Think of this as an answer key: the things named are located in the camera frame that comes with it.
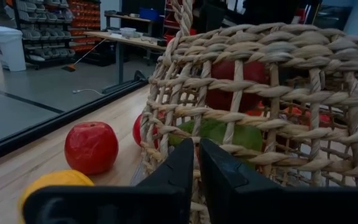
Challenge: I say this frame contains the red apple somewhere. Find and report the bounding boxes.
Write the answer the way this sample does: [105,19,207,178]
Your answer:
[132,112,167,149]
[64,121,119,175]
[206,60,270,113]

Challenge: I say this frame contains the grey woven placemat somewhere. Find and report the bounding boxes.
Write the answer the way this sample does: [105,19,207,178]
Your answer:
[131,161,145,187]

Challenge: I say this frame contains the orange bin storage rack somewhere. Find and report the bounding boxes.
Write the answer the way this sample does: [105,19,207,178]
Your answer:
[67,0,102,52]

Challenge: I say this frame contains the white trash bin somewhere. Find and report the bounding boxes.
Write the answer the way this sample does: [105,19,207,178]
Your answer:
[0,26,27,72]

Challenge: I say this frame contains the black aluminium rig frame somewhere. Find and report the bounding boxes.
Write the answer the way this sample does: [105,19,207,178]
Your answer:
[0,79,150,167]

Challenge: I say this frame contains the blue box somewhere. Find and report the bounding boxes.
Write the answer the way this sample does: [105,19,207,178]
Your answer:
[139,6,160,21]

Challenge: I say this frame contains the yellow lemon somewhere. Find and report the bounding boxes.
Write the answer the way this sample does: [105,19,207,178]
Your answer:
[17,169,95,224]

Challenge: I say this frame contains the green chili pepper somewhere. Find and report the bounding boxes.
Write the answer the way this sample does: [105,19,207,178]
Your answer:
[168,119,205,146]

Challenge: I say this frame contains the grey bin storage rack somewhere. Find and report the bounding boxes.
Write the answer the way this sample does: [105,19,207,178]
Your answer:
[12,0,77,70]

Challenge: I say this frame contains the white floor cable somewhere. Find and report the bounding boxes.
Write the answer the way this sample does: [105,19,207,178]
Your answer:
[72,88,105,96]

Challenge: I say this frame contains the orange broom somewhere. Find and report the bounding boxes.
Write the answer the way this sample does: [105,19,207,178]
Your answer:
[62,37,108,72]

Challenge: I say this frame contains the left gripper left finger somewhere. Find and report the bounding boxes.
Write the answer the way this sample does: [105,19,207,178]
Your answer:
[22,138,195,224]

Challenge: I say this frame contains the woven wicker basket with handles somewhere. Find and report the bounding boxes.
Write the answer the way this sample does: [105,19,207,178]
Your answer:
[131,0,358,224]

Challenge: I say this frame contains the green pear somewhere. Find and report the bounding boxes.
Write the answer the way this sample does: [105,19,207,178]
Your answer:
[202,121,264,170]

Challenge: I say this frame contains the red tomato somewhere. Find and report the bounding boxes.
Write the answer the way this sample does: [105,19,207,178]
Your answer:
[246,101,264,118]

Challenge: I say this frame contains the clear plastic container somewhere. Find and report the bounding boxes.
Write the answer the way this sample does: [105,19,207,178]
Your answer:
[119,27,137,37]

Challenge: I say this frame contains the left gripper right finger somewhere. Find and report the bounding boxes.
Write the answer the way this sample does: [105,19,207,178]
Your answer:
[199,138,358,224]

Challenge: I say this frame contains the red bin cabinet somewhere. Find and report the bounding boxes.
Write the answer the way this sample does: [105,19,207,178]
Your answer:
[163,0,198,43]

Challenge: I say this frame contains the wooden workbench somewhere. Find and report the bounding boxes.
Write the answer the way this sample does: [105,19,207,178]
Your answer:
[84,30,167,94]

